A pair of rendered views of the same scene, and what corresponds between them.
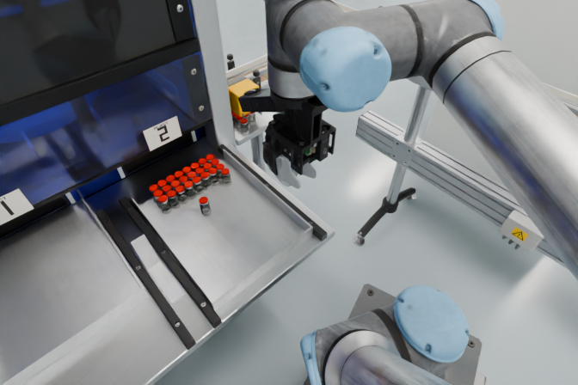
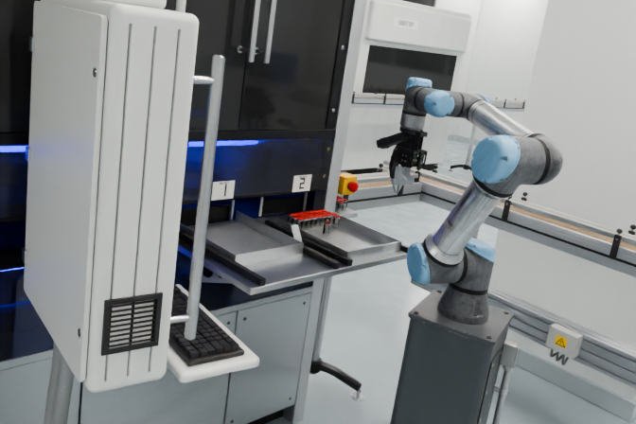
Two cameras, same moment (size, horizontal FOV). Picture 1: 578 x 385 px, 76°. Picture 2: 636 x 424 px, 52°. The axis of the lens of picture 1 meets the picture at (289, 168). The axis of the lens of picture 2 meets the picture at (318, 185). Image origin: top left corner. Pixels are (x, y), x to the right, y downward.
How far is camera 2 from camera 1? 1.60 m
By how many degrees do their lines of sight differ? 32
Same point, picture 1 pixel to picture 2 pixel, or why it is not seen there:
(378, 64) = (450, 100)
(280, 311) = not seen: outside the picture
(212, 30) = (343, 128)
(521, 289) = not seen: outside the picture
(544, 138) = (497, 116)
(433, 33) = (468, 99)
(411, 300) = not seen: hidden behind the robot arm
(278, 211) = (375, 240)
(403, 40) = (457, 98)
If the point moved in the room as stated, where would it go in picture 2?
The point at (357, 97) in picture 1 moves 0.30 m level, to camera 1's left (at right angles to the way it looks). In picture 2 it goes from (443, 111) to (340, 96)
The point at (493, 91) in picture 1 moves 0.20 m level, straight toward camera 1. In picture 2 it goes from (485, 110) to (462, 113)
